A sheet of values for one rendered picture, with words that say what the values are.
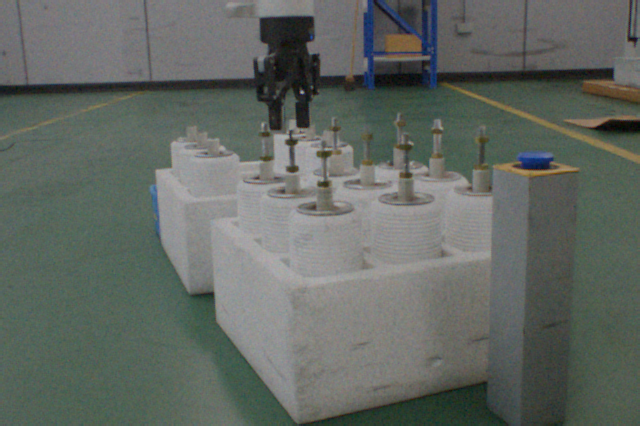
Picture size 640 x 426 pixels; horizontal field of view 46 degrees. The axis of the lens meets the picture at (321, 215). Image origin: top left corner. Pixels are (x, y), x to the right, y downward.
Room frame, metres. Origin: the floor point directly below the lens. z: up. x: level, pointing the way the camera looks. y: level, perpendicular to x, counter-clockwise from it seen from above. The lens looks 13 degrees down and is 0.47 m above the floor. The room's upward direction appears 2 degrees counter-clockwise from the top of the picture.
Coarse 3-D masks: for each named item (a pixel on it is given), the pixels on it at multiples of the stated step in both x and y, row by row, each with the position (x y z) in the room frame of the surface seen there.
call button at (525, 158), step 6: (522, 156) 0.85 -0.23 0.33; (528, 156) 0.85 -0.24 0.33; (534, 156) 0.84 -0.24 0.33; (540, 156) 0.84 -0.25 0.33; (546, 156) 0.84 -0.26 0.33; (552, 156) 0.85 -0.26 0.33; (522, 162) 0.86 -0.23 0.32; (528, 162) 0.85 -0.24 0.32; (534, 162) 0.84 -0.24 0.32; (540, 162) 0.84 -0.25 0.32; (546, 162) 0.84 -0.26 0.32
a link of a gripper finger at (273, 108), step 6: (264, 96) 1.00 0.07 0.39; (264, 102) 1.01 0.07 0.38; (270, 102) 1.01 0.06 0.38; (276, 102) 1.02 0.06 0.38; (270, 108) 1.02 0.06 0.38; (276, 108) 1.02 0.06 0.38; (270, 114) 1.02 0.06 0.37; (276, 114) 1.02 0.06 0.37; (270, 120) 1.02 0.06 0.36; (276, 120) 1.02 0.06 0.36; (270, 126) 1.02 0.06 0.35; (276, 126) 1.02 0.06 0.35
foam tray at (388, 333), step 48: (240, 240) 1.07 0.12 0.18; (240, 288) 1.06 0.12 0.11; (288, 288) 0.86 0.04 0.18; (336, 288) 0.87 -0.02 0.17; (384, 288) 0.89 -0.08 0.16; (432, 288) 0.92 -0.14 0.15; (480, 288) 0.95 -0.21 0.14; (240, 336) 1.07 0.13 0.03; (288, 336) 0.87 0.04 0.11; (336, 336) 0.87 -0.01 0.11; (384, 336) 0.89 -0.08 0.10; (432, 336) 0.92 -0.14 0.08; (480, 336) 0.95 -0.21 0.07; (288, 384) 0.87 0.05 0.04; (336, 384) 0.87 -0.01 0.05; (384, 384) 0.89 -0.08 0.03; (432, 384) 0.92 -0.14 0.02
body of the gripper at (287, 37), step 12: (264, 24) 1.03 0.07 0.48; (276, 24) 1.02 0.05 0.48; (288, 24) 1.02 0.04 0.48; (300, 24) 1.03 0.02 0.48; (312, 24) 1.04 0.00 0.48; (264, 36) 1.04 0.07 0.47; (276, 36) 1.02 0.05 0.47; (288, 36) 1.02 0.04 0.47; (300, 36) 1.03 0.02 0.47; (312, 36) 1.04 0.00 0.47; (276, 48) 1.02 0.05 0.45; (288, 48) 1.04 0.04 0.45; (300, 48) 1.07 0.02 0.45; (276, 60) 1.02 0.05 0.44; (276, 72) 1.03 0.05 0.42; (300, 72) 1.06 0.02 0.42
